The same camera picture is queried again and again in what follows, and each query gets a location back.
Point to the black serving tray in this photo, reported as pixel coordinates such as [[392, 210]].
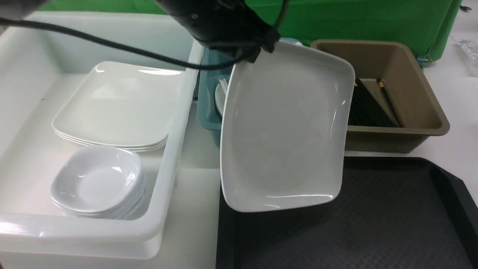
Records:
[[391, 213]]

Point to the green backdrop cloth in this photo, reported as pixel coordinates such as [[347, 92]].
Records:
[[422, 25]]

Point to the clear plastic wrap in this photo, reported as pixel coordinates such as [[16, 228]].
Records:
[[468, 49]]

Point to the stack of white plates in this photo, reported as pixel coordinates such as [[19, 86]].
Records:
[[122, 105]]

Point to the large white rectangular plate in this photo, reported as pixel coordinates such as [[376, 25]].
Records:
[[283, 129]]

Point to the brown plastic bin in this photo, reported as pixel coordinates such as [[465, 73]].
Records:
[[393, 76]]

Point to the pile of white spoons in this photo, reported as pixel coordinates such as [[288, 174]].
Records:
[[220, 95]]

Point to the large white plastic tub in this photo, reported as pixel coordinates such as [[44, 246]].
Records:
[[40, 72]]

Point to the stack of white bowls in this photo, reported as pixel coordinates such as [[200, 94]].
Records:
[[100, 182]]

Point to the black chopsticks bundle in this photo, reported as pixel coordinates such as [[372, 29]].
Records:
[[366, 111]]

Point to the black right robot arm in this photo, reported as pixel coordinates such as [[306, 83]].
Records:
[[228, 26]]

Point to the teal plastic bin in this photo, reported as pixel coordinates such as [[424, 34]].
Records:
[[207, 114]]

